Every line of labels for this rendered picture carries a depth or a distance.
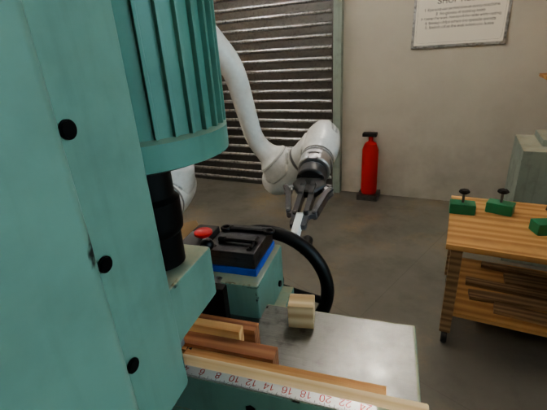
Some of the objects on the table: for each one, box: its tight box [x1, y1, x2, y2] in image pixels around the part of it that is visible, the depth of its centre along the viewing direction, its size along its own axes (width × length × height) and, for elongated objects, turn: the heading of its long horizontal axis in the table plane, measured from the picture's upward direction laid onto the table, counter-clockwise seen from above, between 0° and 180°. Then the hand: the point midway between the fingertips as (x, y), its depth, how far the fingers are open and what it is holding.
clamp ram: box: [202, 276, 230, 318], centre depth 55 cm, size 9×8×9 cm
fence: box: [175, 376, 389, 410], centre depth 44 cm, size 60×2×6 cm, turn 81°
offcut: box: [287, 294, 315, 329], centre depth 55 cm, size 4×3×4 cm
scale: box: [185, 364, 377, 410], centre depth 43 cm, size 50×1×1 cm, turn 81°
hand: (297, 227), depth 81 cm, fingers closed
